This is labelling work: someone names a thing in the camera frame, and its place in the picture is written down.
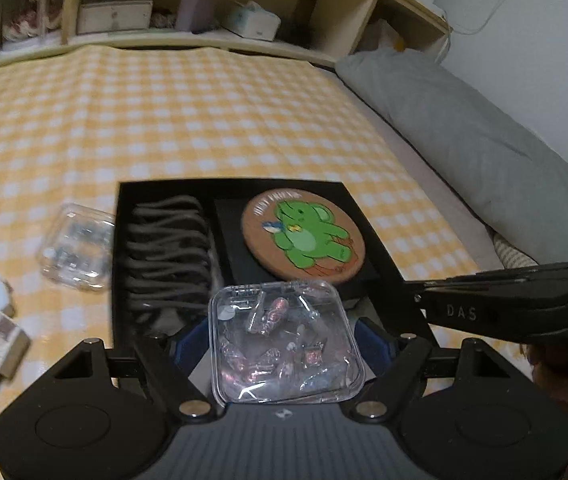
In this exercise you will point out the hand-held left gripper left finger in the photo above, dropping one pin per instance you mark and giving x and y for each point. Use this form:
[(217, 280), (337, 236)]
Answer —
[(153, 375)]

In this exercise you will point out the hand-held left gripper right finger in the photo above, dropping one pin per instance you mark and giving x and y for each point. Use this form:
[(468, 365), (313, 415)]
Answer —
[(379, 350)]

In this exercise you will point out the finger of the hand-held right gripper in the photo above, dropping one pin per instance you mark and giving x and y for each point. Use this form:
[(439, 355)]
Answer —
[(514, 271), (504, 305)]

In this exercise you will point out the clear plastic case pink trinkets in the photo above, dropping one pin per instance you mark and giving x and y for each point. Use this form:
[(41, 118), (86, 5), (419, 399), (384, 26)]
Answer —
[(284, 345)]

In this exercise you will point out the round cork coaster green figure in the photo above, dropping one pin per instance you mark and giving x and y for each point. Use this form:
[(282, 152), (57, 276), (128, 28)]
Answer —
[(304, 235)]

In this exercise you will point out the person's right hand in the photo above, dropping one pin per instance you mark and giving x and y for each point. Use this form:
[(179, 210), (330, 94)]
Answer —
[(559, 380)]

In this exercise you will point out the grey pillow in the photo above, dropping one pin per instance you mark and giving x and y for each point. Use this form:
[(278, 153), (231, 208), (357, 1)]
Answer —
[(454, 130)]

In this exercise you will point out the yellow checked blanket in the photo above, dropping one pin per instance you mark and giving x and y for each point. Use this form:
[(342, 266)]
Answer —
[(163, 125)]

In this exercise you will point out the wooden shelf unit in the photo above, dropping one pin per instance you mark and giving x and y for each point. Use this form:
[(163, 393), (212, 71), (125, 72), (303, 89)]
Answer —
[(188, 39)]

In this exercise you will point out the white tissue box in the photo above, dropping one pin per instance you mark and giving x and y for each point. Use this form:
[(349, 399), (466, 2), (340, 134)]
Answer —
[(251, 22)]

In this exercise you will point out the small white drawer box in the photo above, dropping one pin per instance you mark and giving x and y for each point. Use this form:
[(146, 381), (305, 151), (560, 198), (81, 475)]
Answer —
[(113, 7)]

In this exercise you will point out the lilac box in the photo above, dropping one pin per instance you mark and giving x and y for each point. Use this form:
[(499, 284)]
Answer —
[(194, 5)]

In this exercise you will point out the clear doll display case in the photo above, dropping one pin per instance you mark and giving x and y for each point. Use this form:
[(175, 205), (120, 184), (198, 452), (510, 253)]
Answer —
[(26, 22)]

